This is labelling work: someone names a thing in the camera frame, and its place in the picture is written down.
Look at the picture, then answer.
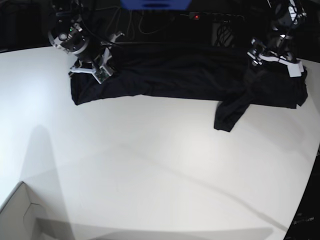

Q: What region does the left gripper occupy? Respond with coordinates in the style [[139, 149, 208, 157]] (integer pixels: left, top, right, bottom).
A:
[[247, 37, 302, 69]]

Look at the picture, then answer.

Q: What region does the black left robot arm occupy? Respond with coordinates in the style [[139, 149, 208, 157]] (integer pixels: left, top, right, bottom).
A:
[[247, 0, 307, 73]]

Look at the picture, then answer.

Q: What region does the white cardboard box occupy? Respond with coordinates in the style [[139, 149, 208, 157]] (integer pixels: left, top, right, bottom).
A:
[[0, 182, 46, 240]]

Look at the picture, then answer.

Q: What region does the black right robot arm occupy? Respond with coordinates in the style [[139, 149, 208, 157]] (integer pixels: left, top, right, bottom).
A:
[[48, 0, 124, 84]]

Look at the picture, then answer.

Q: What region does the blue plastic bin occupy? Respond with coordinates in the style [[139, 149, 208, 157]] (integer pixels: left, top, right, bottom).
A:
[[120, 0, 192, 10]]

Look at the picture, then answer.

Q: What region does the grey looped cable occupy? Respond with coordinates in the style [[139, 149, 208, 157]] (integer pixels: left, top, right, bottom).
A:
[[107, 6, 176, 40]]

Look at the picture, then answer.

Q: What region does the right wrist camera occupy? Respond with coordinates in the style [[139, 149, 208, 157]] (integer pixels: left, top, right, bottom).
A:
[[93, 66, 114, 84]]

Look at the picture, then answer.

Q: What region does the black t-shirt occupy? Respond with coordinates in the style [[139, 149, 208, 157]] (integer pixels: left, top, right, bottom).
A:
[[70, 44, 308, 132]]

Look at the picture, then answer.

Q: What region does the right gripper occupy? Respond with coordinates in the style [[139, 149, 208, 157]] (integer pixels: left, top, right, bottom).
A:
[[67, 31, 123, 77]]

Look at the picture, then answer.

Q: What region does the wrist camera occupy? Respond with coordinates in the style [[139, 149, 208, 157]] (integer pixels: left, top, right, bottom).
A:
[[287, 61, 305, 78], [93, 66, 114, 84]]

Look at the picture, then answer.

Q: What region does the black power strip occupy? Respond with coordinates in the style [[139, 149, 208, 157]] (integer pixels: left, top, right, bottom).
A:
[[187, 11, 245, 22]]

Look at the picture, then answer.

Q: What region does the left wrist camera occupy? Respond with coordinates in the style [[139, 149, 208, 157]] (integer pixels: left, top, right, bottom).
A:
[[287, 61, 305, 78]]

